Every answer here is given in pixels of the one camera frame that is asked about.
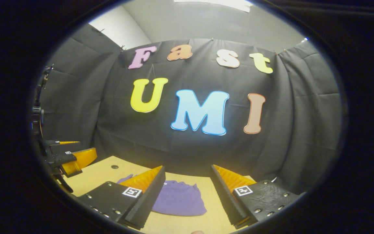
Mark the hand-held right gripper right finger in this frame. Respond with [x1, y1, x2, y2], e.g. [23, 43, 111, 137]
[210, 164, 300, 229]

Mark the black tripod stand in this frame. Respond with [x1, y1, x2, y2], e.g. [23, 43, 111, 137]
[31, 63, 54, 137]

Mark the black backdrop cloth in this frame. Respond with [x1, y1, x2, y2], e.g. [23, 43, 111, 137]
[39, 23, 343, 195]

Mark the white ceiling light panel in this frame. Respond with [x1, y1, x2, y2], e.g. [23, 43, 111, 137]
[173, 0, 254, 13]

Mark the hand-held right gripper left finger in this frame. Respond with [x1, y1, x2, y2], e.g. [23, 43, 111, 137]
[77, 165, 166, 230]

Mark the purple knit shirt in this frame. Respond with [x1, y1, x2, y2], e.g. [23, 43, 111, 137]
[117, 174, 207, 217]

